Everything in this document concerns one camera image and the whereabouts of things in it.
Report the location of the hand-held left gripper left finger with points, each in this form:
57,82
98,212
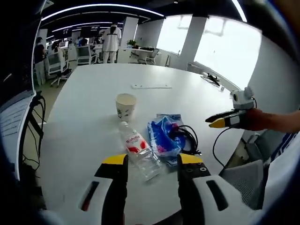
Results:
112,194

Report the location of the white paper cup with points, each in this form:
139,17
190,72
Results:
125,106

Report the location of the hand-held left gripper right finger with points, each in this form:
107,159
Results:
194,199

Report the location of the black white device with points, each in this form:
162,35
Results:
212,78

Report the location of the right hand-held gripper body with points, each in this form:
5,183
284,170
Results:
243,100

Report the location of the grey office chair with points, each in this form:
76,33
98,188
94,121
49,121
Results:
243,182

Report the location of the potted plant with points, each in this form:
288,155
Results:
131,43

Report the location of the blue floral tissue packet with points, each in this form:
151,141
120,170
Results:
161,136

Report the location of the long ceiling light strip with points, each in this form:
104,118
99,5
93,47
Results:
105,5

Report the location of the blue white wall poster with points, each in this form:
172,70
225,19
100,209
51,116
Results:
288,145

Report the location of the white table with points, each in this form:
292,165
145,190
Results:
89,131

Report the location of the clear plastic water bottle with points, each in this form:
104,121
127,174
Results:
138,150

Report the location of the person's right hand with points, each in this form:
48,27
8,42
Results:
255,120

